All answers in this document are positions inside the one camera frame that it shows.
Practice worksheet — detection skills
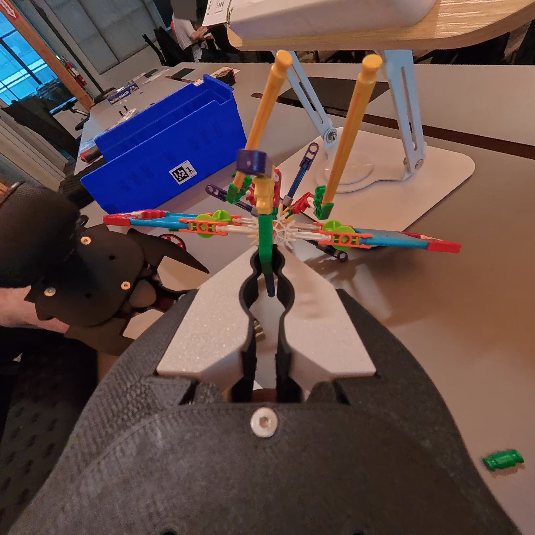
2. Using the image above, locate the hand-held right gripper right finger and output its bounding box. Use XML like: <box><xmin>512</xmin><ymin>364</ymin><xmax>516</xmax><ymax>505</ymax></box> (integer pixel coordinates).
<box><xmin>275</xmin><ymin>249</ymin><xmax>378</xmax><ymax>403</ymax></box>

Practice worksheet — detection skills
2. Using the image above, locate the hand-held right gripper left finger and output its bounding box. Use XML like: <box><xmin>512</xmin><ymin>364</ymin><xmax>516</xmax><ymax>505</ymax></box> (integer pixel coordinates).
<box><xmin>155</xmin><ymin>249</ymin><xmax>257</xmax><ymax>403</ymax></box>

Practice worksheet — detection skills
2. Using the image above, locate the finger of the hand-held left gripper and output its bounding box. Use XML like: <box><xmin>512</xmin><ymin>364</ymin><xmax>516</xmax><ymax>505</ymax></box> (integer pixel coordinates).
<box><xmin>155</xmin><ymin>254</ymin><xmax>202</xmax><ymax>293</ymax></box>
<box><xmin>120</xmin><ymin>307</ymin><xmax>169</xmax><ymax>341</ymax></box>

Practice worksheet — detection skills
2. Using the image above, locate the white document stand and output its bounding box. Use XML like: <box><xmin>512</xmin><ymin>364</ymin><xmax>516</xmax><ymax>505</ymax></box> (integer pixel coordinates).
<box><xmin>228</xmin><ymin>0</ymin><xmax>535</xmax><ymax>228</ymax></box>

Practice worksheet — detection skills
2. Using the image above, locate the black perforated chair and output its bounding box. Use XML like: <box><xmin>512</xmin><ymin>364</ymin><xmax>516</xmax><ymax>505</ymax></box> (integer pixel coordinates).
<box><xmin>0</xmin><ymin>347</ymin><xmax>101</xmax><ymax>527</ymax></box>

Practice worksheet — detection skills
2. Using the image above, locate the small green rod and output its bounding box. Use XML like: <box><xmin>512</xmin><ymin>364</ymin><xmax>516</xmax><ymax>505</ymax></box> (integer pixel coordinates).
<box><xmin>481</xmin><ymin>449</ymin><xmax>524</xmax><ymax>471</ymax></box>

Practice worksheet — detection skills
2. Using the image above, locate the colourful construction toy model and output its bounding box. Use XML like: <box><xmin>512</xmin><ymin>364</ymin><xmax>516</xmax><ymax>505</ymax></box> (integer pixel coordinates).
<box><xmin>102</xmin><ymin>50</ymin><xmax>462</xmax><ymax>297</ymax></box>

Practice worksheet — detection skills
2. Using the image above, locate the red fire extinguisher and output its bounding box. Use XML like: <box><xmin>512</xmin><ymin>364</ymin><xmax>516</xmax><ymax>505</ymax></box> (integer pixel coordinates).
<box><xmin>65</xmin><ymin>56</ymin><xmax>88</xmax><ymax>88</ymax></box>

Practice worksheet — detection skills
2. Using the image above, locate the blue plastic bin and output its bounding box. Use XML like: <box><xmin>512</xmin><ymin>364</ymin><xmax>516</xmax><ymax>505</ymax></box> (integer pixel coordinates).
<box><xmin>79</xmin><ymin>74</ymin><xmax>247</xmax><ymax>215</ymax></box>

